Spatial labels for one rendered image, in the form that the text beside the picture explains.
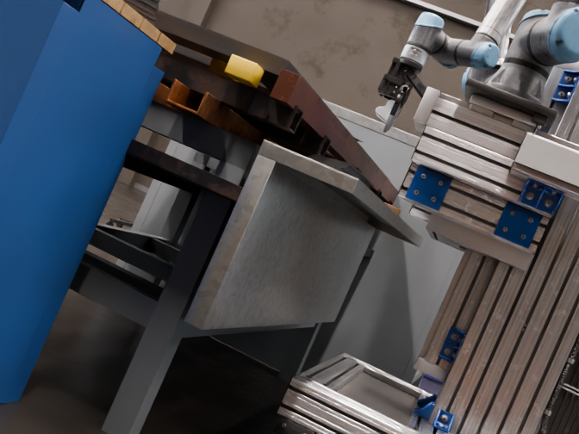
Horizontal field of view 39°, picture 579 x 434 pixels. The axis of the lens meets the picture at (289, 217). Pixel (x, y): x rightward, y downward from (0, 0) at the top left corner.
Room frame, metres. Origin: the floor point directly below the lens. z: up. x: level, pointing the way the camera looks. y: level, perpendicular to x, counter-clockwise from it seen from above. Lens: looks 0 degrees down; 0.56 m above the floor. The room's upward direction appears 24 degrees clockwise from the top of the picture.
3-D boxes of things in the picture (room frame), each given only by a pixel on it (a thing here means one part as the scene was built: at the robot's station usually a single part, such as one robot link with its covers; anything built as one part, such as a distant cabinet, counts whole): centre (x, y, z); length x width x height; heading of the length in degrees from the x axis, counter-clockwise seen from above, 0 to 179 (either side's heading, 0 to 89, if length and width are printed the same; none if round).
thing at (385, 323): (3.27, -0.05, 0.50); 1.30 x 0.04 x 1.01; 74
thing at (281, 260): (2.19, -0.09, 0.47); 1.30 x 0.04 x 0.35; 164
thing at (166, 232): (3.27, 0.40, 0.34); 0.06 x 0.06 x 0.68; 74
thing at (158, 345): (1.73, 0.14, 0.34); 0.06 x 0.06 x 0.68; 74
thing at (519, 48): (2.02, -0.39, 1.20); 0.13 x 0.12 x 0.14; 13
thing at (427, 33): (2.39, -0.15, 1.21); 0.09 x 0.08 x 0.11; 130
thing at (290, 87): (2.39, -0.11, 0.80); 1.62 x 0.04 x 0.06; 164
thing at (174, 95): (2.44, 0.06, 0.70); 1.66 x 0.08 x 0.05; 164
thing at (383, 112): (2.36, -0.13, 0.95); 0.06 x 0.03 x 0.09; 78
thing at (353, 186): (2.17, -0.17, 0.66); 1.30 x 0.20 x 0.03; 164
